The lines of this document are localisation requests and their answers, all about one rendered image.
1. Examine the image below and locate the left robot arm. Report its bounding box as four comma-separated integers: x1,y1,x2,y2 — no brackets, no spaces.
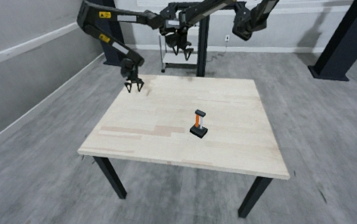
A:
164,0,280,48

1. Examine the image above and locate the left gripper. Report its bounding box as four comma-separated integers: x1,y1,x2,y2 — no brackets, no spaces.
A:
172,32,194,61

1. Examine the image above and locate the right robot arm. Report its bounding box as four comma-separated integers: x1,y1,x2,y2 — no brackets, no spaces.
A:
76,0,173,79

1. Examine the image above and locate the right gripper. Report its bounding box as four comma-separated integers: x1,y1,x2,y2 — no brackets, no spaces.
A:
124,77,144,93

